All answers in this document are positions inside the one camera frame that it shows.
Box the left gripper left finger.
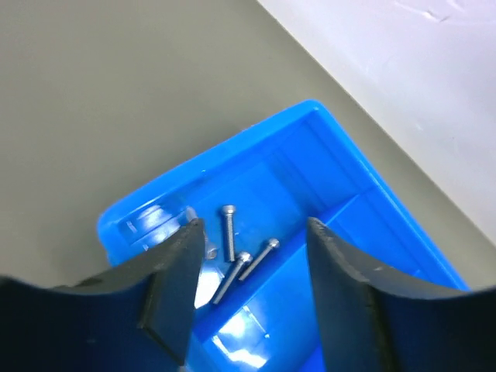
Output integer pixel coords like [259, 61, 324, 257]
[1, 219, 205, 371]

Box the blue compartment bin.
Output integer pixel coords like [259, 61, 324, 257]
[97, 100, 467, 371]

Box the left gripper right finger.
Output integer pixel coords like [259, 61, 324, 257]
[306, 218, 495, 371]

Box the long silver screw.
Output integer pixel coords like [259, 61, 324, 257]
[239, 238, 280, 281]
[212, 251, 253, 305]
[221, 205, 236, 262]

